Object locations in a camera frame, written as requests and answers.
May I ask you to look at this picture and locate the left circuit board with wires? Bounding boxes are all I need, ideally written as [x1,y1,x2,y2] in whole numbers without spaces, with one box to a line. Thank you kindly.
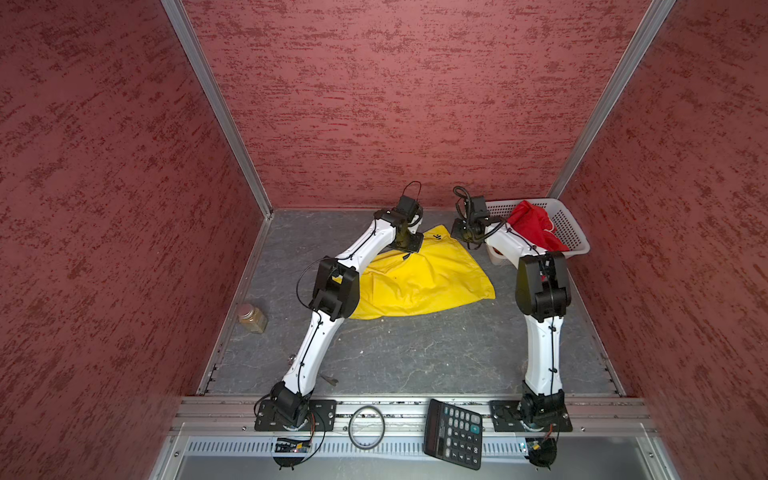
[272,411,327,470]

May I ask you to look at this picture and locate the right aluminium corner post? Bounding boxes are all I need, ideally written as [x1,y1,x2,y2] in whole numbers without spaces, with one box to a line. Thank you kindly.
[547,0,676,198]

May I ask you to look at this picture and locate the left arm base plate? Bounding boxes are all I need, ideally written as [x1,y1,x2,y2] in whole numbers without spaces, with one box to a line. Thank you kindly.
[253,399,337,432]

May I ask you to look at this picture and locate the left aluminium corner post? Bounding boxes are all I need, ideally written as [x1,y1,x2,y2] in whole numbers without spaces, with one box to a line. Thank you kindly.
[161,0,274,220]

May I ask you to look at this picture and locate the metal spoon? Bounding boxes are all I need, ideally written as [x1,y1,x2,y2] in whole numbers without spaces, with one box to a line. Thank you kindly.
[319,374,339,386]

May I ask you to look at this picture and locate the white plastic basket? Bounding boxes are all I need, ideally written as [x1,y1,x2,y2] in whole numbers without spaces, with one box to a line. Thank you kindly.
[484,198,590,267]

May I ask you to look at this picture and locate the small brown glass jar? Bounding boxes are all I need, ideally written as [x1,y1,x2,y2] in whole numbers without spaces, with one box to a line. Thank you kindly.
[236,303,268,334]

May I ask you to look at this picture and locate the aluminium corner post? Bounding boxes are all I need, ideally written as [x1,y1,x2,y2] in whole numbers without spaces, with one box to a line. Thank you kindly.
[547,0,676,198]
[161,0,274,220]

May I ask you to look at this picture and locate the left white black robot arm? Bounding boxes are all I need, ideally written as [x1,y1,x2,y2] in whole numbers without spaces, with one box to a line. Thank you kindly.
[269,198,424,429]

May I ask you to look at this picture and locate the yellow shorts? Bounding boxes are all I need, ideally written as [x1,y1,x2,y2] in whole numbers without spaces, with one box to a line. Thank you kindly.
[351,225,496,320]

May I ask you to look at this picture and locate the grey ring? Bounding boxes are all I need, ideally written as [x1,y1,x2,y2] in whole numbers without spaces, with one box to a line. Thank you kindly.
[348,405,386,451]

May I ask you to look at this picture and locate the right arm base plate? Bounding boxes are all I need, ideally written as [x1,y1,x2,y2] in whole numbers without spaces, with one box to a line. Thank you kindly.
[489,400,573,434]

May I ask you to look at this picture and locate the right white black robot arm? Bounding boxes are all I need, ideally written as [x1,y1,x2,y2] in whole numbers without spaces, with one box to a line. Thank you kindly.
[451,217,572,432]

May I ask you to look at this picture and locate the black calculator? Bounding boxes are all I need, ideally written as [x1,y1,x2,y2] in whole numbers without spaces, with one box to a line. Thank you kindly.
[423,399,483,471]

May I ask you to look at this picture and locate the aluminium front frame rail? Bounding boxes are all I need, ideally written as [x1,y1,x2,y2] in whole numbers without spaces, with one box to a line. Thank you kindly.
[151,395,678,479]

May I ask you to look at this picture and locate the red shorts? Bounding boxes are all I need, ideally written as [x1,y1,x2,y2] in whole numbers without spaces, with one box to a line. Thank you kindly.
[507,200,569,252]

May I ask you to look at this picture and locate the circuit board with wires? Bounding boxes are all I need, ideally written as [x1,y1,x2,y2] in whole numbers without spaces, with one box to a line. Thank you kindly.
[525,425,559,470]
[272,411,327,470]

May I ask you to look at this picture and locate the right circuit board with wires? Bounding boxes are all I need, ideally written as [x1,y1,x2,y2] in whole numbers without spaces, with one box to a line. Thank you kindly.
[525,425,559,470]

